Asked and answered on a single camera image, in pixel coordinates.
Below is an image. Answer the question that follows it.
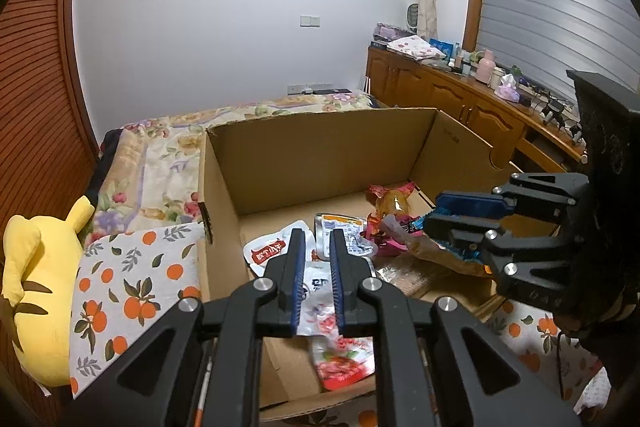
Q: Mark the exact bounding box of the orange white pen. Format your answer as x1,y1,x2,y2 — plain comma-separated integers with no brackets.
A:
196,354,213,427

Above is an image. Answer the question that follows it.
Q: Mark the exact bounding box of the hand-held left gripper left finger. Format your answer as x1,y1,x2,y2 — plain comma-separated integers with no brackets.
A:
65,228,306,427

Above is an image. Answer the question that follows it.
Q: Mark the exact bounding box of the yellow plush toy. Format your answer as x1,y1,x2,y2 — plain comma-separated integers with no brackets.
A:
0,196,96,388

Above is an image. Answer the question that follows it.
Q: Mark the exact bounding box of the orange yellow snack packet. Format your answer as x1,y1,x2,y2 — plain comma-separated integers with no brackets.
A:
368,182,416,220

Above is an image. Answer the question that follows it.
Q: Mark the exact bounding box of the floral quilt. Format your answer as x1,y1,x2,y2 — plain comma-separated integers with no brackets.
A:
97,91,386,238

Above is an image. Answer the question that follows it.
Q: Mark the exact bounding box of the white red snack packet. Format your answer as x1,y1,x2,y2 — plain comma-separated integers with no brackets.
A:
295,257,377,392

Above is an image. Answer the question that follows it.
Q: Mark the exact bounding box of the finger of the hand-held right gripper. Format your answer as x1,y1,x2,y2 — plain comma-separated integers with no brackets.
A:
422,212,577,309
435,172,592,224

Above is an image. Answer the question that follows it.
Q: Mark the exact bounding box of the orange fruit print bedsheet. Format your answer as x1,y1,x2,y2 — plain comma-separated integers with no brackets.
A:
70,223,606,427

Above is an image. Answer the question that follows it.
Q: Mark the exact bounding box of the wooden cabinet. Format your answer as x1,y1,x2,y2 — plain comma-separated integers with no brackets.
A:
366,46,588,172

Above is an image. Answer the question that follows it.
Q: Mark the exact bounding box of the brown cardboard box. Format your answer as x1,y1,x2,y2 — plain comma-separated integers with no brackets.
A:
197,107,523,423

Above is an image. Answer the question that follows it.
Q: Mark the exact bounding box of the folded floral cloth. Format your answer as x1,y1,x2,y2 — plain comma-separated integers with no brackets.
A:
387,34,447,59

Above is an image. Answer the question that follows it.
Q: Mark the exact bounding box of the pink thermos bottle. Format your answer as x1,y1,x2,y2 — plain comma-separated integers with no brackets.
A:
475,49,496,84

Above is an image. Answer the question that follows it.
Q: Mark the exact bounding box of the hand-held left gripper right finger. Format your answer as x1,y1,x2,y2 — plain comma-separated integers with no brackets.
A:
330,228,583,427

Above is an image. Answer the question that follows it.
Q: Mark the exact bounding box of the pink snack packet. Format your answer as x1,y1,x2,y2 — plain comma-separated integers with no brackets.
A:
365,213,426,258

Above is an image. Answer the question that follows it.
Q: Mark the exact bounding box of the silver red snack packet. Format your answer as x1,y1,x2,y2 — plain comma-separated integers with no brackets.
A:
243,219,316,278

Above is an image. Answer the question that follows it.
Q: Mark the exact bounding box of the blue tan snack packet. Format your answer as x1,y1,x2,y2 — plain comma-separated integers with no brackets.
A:
405,212,493,278

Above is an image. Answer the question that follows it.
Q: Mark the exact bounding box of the wooden louvered wardrobe door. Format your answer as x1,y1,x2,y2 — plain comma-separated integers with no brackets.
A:
0,0,101,427

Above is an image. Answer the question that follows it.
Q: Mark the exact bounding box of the white wall socket strip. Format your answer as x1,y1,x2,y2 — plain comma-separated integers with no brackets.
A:
287,82,333,95

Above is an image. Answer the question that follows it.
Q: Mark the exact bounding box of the purple bag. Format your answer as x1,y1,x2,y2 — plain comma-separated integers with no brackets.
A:
374,23,408,45

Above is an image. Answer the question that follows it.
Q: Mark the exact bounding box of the purple tissue pack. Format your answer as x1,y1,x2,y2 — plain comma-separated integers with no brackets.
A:
495,74,522,100

